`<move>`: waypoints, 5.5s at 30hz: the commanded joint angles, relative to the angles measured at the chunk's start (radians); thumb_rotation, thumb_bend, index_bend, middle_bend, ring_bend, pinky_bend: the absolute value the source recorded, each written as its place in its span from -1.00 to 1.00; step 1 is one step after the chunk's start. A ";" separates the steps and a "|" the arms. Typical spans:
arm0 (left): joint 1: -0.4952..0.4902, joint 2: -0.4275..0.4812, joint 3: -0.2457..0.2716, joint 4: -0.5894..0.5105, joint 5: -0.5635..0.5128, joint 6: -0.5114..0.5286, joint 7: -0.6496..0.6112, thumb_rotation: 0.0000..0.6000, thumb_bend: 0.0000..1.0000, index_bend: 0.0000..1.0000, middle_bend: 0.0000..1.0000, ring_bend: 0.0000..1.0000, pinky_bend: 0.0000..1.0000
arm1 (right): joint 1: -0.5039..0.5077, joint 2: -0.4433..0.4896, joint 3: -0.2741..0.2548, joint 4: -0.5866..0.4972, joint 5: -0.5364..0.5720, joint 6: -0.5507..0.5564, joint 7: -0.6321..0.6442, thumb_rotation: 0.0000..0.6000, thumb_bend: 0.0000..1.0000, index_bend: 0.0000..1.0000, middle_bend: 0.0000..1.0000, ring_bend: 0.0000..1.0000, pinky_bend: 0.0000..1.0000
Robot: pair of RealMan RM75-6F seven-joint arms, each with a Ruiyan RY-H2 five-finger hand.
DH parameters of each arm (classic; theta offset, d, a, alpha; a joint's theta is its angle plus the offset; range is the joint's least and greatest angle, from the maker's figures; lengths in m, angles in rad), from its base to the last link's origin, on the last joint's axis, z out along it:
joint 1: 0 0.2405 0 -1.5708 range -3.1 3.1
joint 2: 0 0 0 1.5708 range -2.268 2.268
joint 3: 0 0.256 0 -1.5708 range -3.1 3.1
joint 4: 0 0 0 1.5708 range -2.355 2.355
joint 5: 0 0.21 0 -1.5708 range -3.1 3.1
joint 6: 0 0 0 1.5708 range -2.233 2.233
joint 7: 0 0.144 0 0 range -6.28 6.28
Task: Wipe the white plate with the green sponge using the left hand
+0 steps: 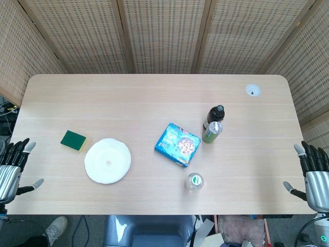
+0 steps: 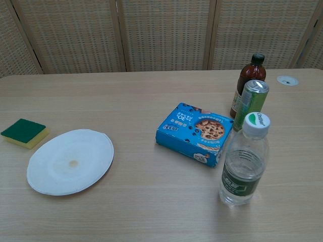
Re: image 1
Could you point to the blue cookie box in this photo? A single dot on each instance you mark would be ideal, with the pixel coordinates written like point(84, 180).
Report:
point(177, 145)

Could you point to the green drink can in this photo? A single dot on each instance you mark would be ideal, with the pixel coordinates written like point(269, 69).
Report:
point(212, 133)

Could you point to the woven rattan screen panel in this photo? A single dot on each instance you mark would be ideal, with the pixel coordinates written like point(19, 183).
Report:
point(77, 33)
point(164, 33)
point(308, 64)
point(244, 33)
point(20, 51)

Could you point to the right grey-white robot arm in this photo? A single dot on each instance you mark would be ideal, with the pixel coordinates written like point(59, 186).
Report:
point(322, 229)

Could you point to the beige cardboard piece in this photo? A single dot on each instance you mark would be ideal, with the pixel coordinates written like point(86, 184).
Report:
point(210, 240)

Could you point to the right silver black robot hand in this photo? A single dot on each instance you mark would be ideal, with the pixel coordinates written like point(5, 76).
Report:
point(317, 185)

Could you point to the dark brown glass bottle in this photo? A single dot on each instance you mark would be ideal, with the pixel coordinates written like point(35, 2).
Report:
point(215, 115)

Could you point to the clear plastic water bottle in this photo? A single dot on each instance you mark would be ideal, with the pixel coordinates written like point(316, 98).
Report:
point(194, 181)

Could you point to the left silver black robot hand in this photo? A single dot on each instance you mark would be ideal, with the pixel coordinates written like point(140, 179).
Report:
point(10, 180)

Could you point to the white power strip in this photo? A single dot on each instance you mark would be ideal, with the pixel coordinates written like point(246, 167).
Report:
point(197, 221)

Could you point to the white round plate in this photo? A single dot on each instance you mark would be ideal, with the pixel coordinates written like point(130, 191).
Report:
point(107, 161)

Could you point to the white sneaker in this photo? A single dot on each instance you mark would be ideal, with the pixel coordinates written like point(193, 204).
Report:
point(56, 229)

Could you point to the pink fabric bag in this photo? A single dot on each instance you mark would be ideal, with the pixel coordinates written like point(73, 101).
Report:
point(241, 229)

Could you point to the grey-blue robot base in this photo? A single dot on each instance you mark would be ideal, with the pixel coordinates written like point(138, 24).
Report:
point(149, 231)

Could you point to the black trouser leg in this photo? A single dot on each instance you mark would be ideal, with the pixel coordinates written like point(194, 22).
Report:
point(33, 242)

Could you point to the green yellow sponge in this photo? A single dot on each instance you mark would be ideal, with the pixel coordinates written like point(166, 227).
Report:
point(73, 139)

